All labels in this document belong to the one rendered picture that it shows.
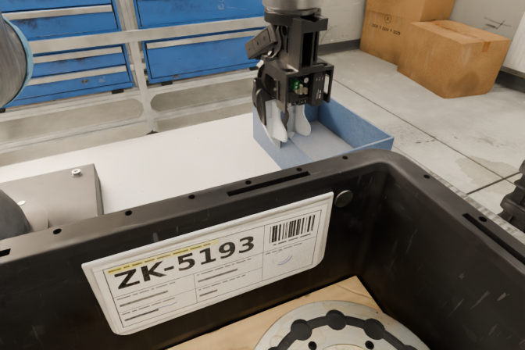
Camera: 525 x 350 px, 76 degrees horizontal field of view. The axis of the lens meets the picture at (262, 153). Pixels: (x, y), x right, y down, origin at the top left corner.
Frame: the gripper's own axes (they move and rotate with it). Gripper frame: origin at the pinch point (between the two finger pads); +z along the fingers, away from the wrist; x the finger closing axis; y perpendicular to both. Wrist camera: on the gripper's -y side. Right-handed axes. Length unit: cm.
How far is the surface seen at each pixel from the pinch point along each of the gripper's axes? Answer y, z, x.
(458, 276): 35.5, -15.0, -10.7
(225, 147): -9.2, 5.4, -6.2
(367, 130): 4.5, 0.0, 14.4
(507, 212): 13, 30, 58
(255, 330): 30.0, -7.6, -18.6
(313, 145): -1.9, 5.0, 8.3
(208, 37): -140, 22, 34
